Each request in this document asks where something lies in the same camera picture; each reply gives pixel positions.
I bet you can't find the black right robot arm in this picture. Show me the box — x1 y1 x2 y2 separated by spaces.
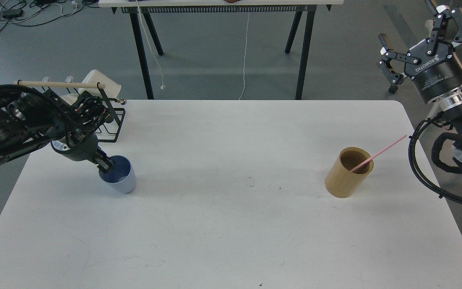
378 0 462 204

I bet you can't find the blue plastic cup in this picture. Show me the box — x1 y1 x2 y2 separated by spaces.
98 155 136 194

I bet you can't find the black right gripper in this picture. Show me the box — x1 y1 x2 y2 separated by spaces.
377 6 462 104

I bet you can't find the floor cables and adapter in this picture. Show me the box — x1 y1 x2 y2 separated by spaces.
0 0 99 55

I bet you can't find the black wire cup rack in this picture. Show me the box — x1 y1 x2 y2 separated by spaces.
7 77 127 147

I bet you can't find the white hanging cable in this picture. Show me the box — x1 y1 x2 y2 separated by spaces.
239 12 251 100

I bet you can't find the bamboo cylinder holder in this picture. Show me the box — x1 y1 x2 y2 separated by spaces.
324 147 374 199

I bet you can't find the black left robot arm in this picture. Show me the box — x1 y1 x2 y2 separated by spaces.
0 85 116 173

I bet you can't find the pink chopstick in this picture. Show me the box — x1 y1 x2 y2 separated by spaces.
350 134 408 173

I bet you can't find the background trestle table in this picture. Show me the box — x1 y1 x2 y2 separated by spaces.
99 0 344 100

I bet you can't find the white cup on rack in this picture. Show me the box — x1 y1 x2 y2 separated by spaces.
62 69 127 105

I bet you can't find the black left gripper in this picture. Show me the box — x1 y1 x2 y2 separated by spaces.
51 92 114 172

